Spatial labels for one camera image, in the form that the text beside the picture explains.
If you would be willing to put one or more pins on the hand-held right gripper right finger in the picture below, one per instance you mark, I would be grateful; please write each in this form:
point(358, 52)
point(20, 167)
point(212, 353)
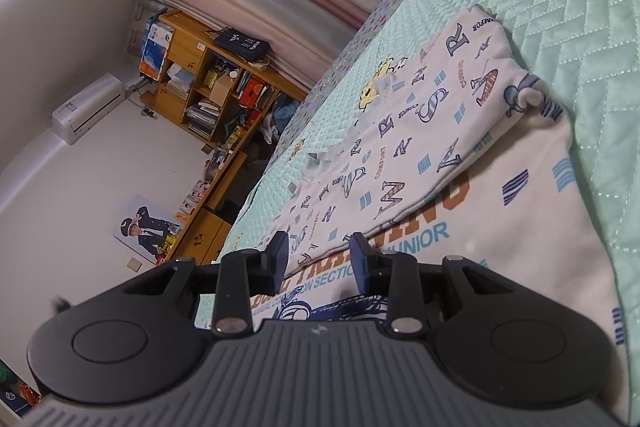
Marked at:
point(357, 264)

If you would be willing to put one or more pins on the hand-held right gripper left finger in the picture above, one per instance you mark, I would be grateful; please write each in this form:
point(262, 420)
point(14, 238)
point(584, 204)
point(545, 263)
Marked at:
point(281, 257)

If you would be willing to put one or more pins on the white printed shirt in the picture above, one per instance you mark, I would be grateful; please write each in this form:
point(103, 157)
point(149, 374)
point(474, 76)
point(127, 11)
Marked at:
point(500, 217)

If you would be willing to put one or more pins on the wooden desk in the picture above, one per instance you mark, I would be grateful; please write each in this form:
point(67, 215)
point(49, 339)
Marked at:
point(205, 232)

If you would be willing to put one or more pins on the blue cloth bundle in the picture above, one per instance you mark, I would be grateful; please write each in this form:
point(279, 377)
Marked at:
point(286, 114)

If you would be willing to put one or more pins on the red box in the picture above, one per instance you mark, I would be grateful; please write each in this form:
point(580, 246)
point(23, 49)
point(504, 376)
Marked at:
point(252, 91)

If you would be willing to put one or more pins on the brown cardboard box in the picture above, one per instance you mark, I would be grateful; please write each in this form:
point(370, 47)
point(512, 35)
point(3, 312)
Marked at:
point(221, 89)

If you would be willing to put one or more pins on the black bag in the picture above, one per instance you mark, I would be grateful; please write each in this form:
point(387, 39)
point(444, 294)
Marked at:
point(242, 42)

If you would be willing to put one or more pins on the wooden bookshelf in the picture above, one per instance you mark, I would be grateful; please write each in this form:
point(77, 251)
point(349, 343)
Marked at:
point(190, 52)

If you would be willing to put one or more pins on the blue white box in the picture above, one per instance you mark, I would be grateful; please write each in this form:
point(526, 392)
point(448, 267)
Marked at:
point(156, 49)

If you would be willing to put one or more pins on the white air conditioner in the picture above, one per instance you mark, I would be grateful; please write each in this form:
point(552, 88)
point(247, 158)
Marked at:
point(87, 107)

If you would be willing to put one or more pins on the wall poster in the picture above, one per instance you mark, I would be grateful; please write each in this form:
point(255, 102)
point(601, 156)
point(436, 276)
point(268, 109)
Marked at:
point(147, 229)

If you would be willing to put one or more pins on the wall switch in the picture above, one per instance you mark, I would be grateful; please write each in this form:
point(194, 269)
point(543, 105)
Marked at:
point(133, 265)

